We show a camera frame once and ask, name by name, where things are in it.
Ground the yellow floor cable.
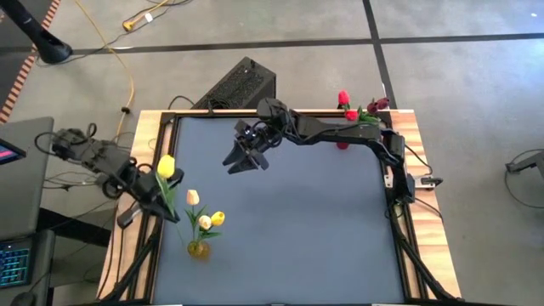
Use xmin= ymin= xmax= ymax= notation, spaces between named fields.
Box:
xmin=71 ymin=0 xmax=136 ymax=148

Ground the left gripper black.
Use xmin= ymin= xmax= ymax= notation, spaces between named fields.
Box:
xmin=117 ymin=169 xmax=185 ymax=227

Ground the yellow artificial tulip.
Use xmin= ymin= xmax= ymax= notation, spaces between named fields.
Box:
xmin=155 ymin=154 xmax=188 ymax=247
xmin=199 ymin=211 xmax=226 ymax=246

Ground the yellow glass vase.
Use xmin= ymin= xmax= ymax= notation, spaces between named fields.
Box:
xmin=187 ymin=240 xmax=212 ymax=260

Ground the black floor cable loop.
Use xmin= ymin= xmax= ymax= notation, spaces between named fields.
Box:
xmin=501 ymin=148 xmax=544 ymax=218

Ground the blue-grey table mat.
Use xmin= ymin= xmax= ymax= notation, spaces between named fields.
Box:
xmin=152 ymin=116 xmax=405 ymax=305

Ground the backlit keyboard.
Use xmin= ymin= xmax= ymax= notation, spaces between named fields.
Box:
xmin=0 ymin=244 xmax=33 ymax=290

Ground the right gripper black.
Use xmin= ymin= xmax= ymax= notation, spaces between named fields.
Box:
xmin=222 ymin=120 xmax=280 ymax=175

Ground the grey desk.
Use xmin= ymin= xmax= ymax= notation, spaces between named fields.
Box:
xmin=0 ymin=116 xmax=55 ymax=241

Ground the small screen with pink display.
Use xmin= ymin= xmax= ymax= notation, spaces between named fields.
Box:
xmin=0 ymin=139 xmax=27 ymax=167

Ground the black stand pole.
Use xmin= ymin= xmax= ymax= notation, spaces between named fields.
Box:
xmin=0 ymin=0 xmax=73 ymax=65

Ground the black aluminium table frame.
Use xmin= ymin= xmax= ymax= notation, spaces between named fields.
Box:
xmin=99 ymin=109 xmax=458 ymax=303

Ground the black computer tower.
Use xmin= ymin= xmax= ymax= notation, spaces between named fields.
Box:
xmin=190 ymin=56 xmax=277 ymax=111

